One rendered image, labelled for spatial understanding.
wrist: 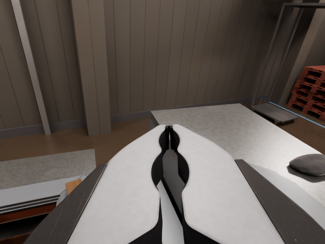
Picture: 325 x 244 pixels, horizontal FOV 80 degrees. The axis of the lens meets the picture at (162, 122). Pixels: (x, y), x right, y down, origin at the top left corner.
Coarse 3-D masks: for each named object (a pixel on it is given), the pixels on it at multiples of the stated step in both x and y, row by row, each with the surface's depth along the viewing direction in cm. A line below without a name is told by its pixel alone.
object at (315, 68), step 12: (312, 72) 393; (324, 72) 352; (300, 84) 391; (312, 84) 372; (324, 84) 371; (300, 96) 399; (312, 96) 374; (324, 96) 358; (312, 108) 376; (324, 108) 381; (324, 120) 360
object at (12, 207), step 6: (42, 198) 78; (48, 198) 79; (54, 198) 79; (12, 204) 74; (18, 204) 75; (24, 204) 76; (30, 204) 76; (36, 204) 77; (42, 204) 77; (48, 204) 78; (0, 210) 73; (6, 210) 74; (12, 210) 74; (18, 210) 75
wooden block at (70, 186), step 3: (75, 180) 80; (78, 180) 80; (81, 180) 81; (66, 183) 78; (69, 183) 79; (72, 183) 79; (75, 183) 79; (78, 183) 79; (66, 186) 77; (69, 186) 77; (72, 186) 77; (75, 186) 78; (69, 189) 76; (72, 189) 76; (69, 192) 75
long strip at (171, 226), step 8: (160, 184) 88; (160, 192) 84; (168, 200) 81; (168, 208) 78; (168, 216) 75; (176, 216) 75; (168, 224) 72; (176, 224) 72; (168, 232) 69; (176, 232) 69; (168, 240) 67; (176, 240) 67
